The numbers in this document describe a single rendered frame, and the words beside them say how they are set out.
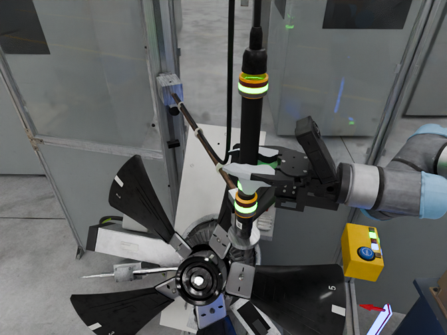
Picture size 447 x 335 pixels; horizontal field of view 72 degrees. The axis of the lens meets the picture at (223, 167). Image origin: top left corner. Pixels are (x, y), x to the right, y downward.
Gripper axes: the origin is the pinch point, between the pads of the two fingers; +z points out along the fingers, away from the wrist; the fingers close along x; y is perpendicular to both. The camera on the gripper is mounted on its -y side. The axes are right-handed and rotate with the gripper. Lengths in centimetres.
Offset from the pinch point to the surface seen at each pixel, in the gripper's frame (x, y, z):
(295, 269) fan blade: 5.7, 37.4, -16.4
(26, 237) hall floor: 72, 158, 173
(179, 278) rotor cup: -5.7, 34.0, 11.1
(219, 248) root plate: 3.3, 31.7, 3.2
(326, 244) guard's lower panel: 70, 101, -40
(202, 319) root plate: -9.0, 44.4, 4.7
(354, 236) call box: 31, 49, -36
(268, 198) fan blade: 9.7, 17.6, -7.1
